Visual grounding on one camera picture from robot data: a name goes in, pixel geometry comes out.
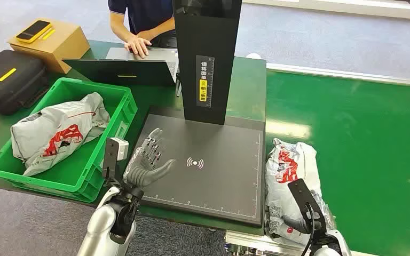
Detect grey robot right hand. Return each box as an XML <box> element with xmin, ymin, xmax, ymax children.
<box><xmin>282</xmin><ymin>212</ymin><xmax>324</xmax><ymax>235</ymax></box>

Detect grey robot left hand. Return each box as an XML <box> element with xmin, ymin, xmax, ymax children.
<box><xmin>123</xmin><ymin>127</ymin><xmax>176</xmax><ymax>189</ymax></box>

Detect person's right hand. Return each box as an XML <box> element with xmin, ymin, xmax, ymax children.
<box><xmin>124</xmin><ymin>35</ymin><xmax>153</xmax><ymax>59</ymax></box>

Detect grey red-printed courier package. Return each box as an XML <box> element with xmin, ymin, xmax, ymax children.
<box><xmin>264</xmin><ymin>138</ymin><xmax>334</xmax><ymax>247</ymax></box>
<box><xmin>10</xmin><ymin>92</ymin><xmax>111</xmax><ymax>177</ymax></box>

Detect black inbound scanner machine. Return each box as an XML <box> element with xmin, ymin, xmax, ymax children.
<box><xmin>138</xmin><ymin>0</ymin><xmax>266</xmax><ymax>228</ymax></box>

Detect brown cardboard box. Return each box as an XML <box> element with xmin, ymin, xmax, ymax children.
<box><xmin>7</xmin><ymin>18</ymin><xmax>91</xmax><ymax>74</ymax></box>

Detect green conveyor belt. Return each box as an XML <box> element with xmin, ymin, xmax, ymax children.
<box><xmin>224</xmin><ymin>62</ymin><xmax>410</xmax><ymax>256</ymax></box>

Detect person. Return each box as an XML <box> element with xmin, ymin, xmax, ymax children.
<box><xmin>108</xmin><ymin>0</ymin><xmax>177</xmax><ymax>59</ymax></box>

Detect dark laptop computer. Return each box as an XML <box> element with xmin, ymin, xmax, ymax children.
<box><xmin>62</xmin><ymin>47</ymin><xmax>179</xmax><ymax>87</ymax></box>

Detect green plastic crate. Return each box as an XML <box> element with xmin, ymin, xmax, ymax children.
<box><xmin>0</xmin><ymin>77</ymin><xmax>138</xmax><ymax>204</ymax></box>

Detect yellow-cased smartphone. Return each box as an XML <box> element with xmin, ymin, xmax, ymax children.
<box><xmin>15</xmin><ymin>20</ymin><xmax>53</xmax><ymax>44</ymax></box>

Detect black carrying case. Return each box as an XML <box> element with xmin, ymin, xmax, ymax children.
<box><xmin>0</xmin><ymin>49</ymin><xmax>50</xmax><ymax>116</ymax></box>

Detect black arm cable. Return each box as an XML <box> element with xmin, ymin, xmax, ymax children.
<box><xmin>300</xmin><ymin>203</ymin><xmax>316</xmax><ymax>256</ymax></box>

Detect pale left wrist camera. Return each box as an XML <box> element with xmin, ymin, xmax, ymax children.
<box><xmin>102</xmin><ymin>137</ymin><xmax>130</xmax><ymax>178</ymax></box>

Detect thin grey cable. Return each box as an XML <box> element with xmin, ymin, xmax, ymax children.
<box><xmin>175</xmin><ymin>69</ymin><xmax>184</xmax><ymax>98</ymax></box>

